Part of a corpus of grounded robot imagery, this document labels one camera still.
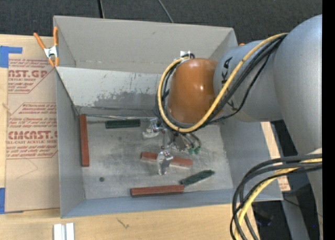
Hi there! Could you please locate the brown cardboard board red print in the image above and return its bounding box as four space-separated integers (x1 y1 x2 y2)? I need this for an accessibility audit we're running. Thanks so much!
0 34 61 215

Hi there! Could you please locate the grey metal bin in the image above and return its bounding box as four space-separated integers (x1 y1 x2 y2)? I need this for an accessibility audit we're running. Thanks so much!
53 15 285 219

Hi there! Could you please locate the red-brown flat block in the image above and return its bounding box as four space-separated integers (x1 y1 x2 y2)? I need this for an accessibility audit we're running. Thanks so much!
139 151 194 170
129 184 186 198
79 114 91 168

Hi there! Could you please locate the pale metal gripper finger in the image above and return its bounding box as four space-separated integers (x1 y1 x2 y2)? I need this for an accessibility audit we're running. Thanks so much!
157 151 174 176
142 118 164 140

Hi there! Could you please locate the dark green flat block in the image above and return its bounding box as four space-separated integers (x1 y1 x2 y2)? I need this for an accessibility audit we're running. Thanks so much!
105 118 141 130
178 169 216 186

